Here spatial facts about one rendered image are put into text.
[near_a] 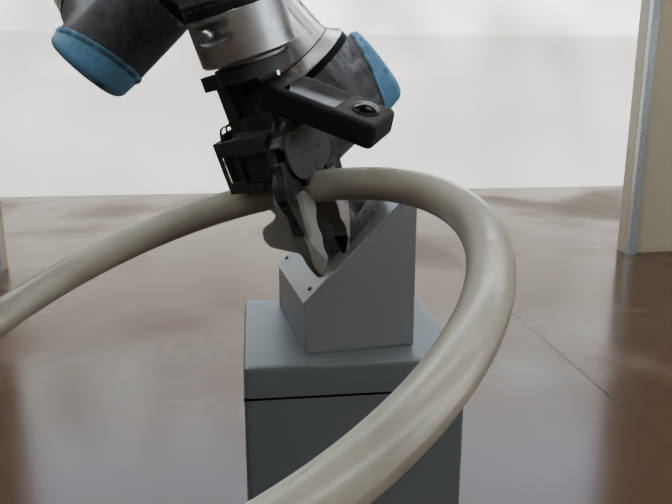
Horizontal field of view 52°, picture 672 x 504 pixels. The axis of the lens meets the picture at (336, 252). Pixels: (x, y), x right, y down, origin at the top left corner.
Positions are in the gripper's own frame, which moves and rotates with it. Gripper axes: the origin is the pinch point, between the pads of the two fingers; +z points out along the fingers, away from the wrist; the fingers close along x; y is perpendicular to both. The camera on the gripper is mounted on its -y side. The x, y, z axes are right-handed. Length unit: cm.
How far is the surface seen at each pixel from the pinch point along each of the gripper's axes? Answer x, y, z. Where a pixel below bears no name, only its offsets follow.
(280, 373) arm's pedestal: -25, 37, 35
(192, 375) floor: -135, 198, 126
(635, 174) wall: -492, 55, 191
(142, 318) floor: -183, 277, 124
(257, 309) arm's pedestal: -48, 59, 36
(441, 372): 28.0, -23.6, -7.0
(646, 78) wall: -512, 41, 122
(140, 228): 8.1, 15.9, -8.0
